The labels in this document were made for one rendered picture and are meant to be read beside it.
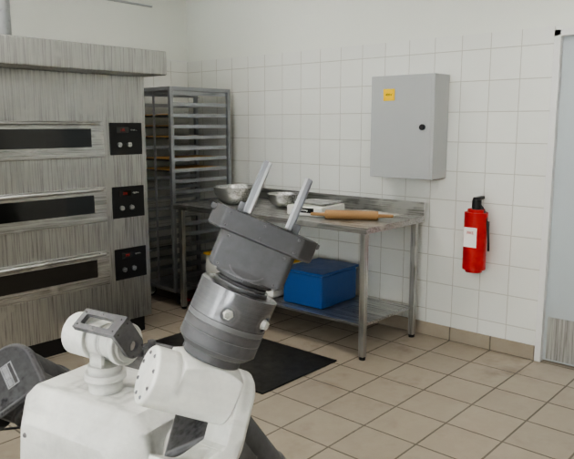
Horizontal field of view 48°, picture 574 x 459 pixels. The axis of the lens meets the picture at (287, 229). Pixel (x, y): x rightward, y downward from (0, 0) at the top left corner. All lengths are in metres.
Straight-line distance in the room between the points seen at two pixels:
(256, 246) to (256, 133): 5.02
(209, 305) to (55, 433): 0.42
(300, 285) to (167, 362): 3.98
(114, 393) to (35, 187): 3.38
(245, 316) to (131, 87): 4.10
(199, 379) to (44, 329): 3.84
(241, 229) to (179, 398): 0.19
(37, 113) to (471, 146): 2.80
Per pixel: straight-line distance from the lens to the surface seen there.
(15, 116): 4.29
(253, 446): 0.93
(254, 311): 0.68
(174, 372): 0.70
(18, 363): 1.19
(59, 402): 1.06
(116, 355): 0.99
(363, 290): 4.19
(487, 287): 4.60
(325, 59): 5.22
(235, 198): 5.11
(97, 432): 0.99
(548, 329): 4.53
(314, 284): 4.57
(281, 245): 0.68
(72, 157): 4.43
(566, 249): 4.39
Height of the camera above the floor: 1.52
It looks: 9 degrees down
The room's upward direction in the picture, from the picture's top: straight up
